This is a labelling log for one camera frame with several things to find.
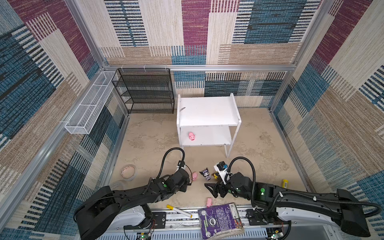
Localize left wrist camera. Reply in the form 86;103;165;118
177;161;185;169

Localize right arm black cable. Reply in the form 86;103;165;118
226;156;383;218

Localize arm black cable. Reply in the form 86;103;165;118
155;147;186;179
226;156;383;218

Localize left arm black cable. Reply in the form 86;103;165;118
155;147;186;179

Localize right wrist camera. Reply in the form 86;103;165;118
214;161;228;185

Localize yellow white marker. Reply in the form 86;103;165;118
167;205;193;218

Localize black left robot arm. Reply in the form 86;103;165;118
74;169;191;240

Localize yellow small bottle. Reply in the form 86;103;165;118
282;179;289;189

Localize white wire mesh basket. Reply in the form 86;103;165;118
65;71;115;135

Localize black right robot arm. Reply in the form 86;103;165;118
205;173;371;237

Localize purple toy package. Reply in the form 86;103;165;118
198;203;245;240

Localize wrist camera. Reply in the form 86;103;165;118
214;161;228;185
177;161;185;169

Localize black wire mesh shelf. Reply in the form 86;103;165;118
112;68;175;114

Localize clear tape roll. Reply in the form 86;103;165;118
120;165;138;182

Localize black purple Kuromi figurine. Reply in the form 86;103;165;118
200;168;212;181

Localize white two-tier shelf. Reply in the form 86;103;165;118
176;93;242;158

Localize pink pig toy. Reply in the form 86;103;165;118
192;172;198;181
206;198;213;208
188;132;196;141

